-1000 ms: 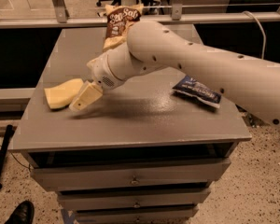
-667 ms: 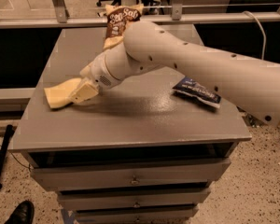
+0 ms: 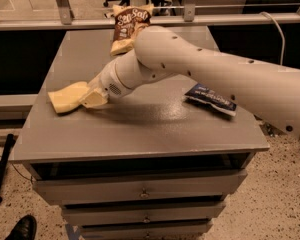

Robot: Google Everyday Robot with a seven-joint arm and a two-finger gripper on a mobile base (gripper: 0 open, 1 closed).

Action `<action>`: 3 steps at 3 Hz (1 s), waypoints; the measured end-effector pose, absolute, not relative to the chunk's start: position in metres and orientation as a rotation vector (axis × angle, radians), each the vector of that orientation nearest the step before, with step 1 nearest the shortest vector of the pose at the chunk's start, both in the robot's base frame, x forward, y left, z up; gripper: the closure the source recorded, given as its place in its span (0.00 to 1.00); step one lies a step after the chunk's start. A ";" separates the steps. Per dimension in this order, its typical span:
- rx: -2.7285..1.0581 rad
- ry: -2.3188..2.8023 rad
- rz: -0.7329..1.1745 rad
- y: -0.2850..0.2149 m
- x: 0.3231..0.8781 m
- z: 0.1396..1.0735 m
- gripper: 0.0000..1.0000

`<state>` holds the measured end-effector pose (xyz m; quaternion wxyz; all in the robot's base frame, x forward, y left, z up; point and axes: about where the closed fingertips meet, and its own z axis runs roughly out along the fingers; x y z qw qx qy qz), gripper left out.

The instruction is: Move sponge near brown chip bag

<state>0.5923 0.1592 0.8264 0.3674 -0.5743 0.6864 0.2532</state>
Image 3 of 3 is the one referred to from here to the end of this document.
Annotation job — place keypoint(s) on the middle grey drawer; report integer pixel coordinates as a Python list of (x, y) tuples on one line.
[(158, 212)]

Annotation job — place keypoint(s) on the blue salt vinegar chip bag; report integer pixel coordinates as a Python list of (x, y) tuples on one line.
[(205, 95)]

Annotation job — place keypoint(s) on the black shoe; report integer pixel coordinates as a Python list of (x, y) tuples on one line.
[(25, 229)]

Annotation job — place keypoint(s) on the yellow sponge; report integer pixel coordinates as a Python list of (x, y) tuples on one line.
[(68, 98)]

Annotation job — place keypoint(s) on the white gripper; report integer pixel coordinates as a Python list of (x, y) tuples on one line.
[(109, 81)]

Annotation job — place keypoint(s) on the bottom grey drawer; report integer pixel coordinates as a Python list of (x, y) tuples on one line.
[(145, 231)]

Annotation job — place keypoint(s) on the brown sea salt chip bag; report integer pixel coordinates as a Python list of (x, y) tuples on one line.
[(129, 22)]

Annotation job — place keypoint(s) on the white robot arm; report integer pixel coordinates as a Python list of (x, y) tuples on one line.
[(269, 91)]

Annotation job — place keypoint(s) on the black metal bar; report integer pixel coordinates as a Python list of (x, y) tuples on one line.
[(10, 141)]

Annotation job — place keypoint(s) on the grey drawer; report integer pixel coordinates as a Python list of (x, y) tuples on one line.
[(158, 212), (141, 187), (145, 231)]

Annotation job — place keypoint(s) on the grey drawer cabinet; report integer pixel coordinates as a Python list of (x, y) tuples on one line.
[(153, 131)]

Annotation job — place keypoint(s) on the top grey drawer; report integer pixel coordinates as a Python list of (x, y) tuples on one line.
[(141, 187)]

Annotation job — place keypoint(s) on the grey metal railing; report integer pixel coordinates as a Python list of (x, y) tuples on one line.
[(91, 14)]

